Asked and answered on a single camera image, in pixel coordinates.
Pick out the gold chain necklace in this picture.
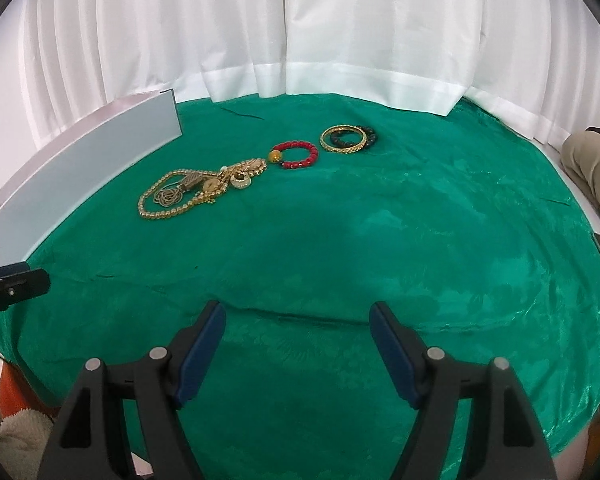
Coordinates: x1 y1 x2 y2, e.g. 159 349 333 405
137 167 232 221

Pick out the gold pendant jewelry cluster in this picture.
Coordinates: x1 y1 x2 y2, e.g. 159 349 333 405
201 158 268 198

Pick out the gold bangle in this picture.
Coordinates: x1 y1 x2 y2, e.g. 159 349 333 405
320 125 370 155

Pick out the white cardboard box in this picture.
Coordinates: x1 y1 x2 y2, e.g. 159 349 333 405
0 89 182 266

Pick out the white curtain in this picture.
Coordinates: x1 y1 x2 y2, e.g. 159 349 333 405
20 0 600 144

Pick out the green satin cloth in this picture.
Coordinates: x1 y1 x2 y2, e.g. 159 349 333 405
0 96 600 479

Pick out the beige clothing pile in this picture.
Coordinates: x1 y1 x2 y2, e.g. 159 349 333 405
560 130 600 211

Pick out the red bead bracelet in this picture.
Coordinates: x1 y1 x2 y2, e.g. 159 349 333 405
267 140 320 170

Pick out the black bead bracelet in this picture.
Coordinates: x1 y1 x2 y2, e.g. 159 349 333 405
329 124 380 151

